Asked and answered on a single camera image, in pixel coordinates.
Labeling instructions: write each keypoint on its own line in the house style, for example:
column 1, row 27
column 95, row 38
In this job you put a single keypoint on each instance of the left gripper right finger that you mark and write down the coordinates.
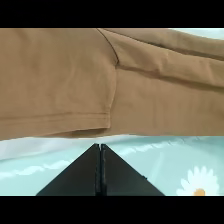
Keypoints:
column 125, row 180

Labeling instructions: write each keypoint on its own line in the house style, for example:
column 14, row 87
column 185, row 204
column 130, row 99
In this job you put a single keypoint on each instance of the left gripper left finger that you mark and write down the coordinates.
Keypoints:
column 78, row 178

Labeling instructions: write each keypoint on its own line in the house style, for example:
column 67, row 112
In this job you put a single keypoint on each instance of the brown T-shirt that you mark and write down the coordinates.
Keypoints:
column 100, row 83

